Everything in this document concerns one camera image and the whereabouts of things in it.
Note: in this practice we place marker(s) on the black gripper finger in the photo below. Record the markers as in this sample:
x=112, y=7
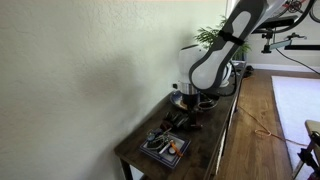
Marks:
x=193, y=120

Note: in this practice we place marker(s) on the bicycle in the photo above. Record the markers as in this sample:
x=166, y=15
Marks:
x=300, y=6

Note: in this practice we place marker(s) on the bunch of keys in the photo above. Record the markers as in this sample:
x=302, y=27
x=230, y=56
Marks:
x=156, y=137

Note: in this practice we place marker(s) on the black object with red spot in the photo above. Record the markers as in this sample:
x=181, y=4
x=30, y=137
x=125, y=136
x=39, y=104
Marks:
x=199, y=126

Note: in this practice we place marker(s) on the black bar camera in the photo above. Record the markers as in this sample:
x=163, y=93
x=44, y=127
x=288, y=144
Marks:
x=280, y=21

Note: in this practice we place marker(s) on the white rug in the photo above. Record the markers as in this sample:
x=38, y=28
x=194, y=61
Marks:
x=293, y=100

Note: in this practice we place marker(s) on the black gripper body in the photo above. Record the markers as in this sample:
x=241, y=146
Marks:
x=192, y=102

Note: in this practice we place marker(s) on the dark wooden console table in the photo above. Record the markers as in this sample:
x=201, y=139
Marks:
x=206, y=143

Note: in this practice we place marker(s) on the blue ceramic bowl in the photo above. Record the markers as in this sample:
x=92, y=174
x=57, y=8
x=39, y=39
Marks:
x=178, y=100

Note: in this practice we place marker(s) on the brown leather wallet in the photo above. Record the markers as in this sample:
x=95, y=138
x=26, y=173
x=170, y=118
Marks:
x=165, y=126

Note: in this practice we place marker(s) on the black rounded case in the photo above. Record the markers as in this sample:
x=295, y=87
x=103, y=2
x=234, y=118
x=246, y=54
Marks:
x=174, y=117

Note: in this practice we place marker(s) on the green potted plant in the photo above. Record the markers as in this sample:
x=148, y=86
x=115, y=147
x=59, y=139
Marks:
x=208, y=35

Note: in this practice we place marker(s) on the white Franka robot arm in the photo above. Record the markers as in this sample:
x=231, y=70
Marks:
x=216, y=53

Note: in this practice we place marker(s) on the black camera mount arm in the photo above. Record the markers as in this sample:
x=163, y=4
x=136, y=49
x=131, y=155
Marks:
x=276, y=43

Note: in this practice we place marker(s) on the square blue-rimmed tray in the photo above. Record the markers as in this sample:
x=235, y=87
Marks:
x=180, y=146

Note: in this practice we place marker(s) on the white plant pot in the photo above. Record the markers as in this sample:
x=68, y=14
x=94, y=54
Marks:
x=227, y=75

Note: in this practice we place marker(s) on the orange pen-like tool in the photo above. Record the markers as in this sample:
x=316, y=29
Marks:
x=176, y=149

